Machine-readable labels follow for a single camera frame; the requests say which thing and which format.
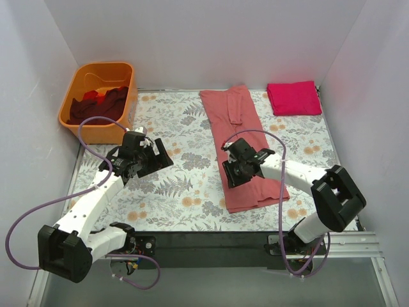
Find salmon pink polo shirt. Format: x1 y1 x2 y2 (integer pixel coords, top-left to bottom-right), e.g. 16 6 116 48
199 85 281 214

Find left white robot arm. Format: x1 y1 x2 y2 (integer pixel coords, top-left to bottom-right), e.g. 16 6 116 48
38 127 173 283

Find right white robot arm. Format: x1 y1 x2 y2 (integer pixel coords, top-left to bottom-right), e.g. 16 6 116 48
222 138 367 255

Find floral patterned table mat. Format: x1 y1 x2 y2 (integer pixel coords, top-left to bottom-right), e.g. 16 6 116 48
63 89 364 232

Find dark red clothes in basket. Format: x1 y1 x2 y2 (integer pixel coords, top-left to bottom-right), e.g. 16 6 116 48
66 86 128 125

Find folded magenta t shirt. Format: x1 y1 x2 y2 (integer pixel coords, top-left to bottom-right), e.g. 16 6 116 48
266 81 322 116

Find orange plastic laundry basket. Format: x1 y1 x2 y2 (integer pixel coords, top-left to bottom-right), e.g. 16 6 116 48
58 62 137 145

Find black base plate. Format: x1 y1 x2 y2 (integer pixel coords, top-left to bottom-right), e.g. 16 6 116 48
99 232 332 270

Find aluminium frame rail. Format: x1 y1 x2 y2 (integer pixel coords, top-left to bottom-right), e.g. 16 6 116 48
113 232 381 260

